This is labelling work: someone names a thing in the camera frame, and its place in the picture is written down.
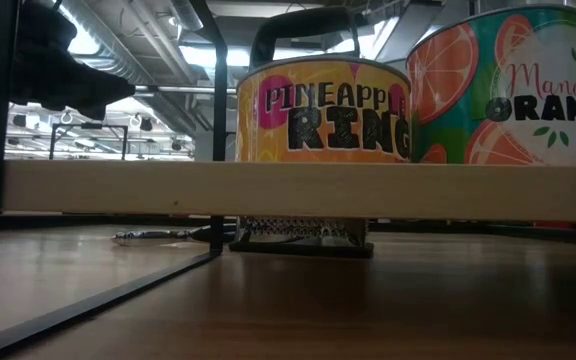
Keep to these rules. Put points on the small red object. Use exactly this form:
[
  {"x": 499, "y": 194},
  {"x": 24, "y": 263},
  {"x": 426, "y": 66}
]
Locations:
[{"x": 555, "y": 225}]

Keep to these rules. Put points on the black background rig frame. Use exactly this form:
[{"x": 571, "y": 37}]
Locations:
[{"x": 88, "y": 126}]

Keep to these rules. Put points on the black ceiling spotlight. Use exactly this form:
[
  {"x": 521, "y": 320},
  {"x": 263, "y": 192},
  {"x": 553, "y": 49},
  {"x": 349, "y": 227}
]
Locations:
[
  {"x": 146, "y": 124},
  {"x": 19, "y": 120},
  {"x": 176, "y": 146}
]

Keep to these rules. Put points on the yellow pineapple rings can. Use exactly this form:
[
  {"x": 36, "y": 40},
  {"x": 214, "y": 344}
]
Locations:
[{"x": 318, "y": 125}]

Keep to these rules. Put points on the long ceiling light tube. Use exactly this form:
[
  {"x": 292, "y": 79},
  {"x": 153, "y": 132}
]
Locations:
[{"x": 193, "y": 90}]

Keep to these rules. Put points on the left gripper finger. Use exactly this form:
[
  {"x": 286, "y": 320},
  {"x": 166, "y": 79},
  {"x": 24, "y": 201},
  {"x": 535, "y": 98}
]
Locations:
[{"x": 110, "y": 92}]

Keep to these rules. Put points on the silver butter knife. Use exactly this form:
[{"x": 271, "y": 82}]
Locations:
[{"x": 148, "y": 236}]

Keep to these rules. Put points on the mandarin oranges can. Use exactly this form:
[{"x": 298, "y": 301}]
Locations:
[{"x": 493, "y": 75}]

